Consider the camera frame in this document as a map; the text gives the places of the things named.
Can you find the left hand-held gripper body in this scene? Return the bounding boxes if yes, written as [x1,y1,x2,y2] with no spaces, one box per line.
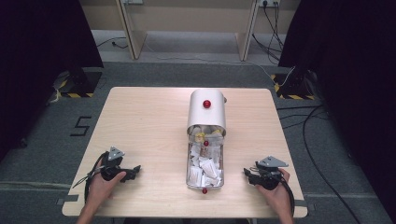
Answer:
[100,146,127,183]

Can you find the person's left hand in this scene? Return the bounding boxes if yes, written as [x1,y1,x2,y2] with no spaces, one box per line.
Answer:
[84,170,127,213]

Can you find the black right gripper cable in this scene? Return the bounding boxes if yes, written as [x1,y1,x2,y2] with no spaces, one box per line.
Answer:
[278,172,297,217]

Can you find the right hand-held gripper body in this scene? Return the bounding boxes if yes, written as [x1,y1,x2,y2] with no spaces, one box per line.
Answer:
[248,155,290,191]

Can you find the yellow packets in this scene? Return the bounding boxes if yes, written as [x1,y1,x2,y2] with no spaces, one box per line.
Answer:
[194,129,222,141]

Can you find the light wooden desk frame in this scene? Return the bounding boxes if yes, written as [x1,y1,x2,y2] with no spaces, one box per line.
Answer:
[115,0,262,63]

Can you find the clear drawer with red knobs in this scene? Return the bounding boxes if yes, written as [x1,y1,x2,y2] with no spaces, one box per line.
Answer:
[185,132,226,195]

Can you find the black stand base striped tape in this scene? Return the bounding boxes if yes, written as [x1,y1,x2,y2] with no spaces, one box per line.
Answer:
[270,68,316,101]
[58,68,104,99]

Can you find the dark curtain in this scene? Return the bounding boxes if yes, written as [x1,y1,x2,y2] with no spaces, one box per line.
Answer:
[0,0,105,161]
[277,0,396,217]

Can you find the black floor cable with plug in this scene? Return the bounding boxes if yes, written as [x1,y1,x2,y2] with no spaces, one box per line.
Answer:
[95,36,129,50]

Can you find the black cables from socket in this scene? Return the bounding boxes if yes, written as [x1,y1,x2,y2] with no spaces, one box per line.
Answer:
[251,2,287,63]

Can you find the pile of white packets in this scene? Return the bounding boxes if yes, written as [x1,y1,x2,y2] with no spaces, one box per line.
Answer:
[188,142,223,189]

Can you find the black floor cables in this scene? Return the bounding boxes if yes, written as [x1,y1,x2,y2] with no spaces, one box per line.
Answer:
[276,104,363,224]

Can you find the person's right hand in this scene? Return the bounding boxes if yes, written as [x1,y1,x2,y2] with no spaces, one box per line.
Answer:
[255,167,294,217]

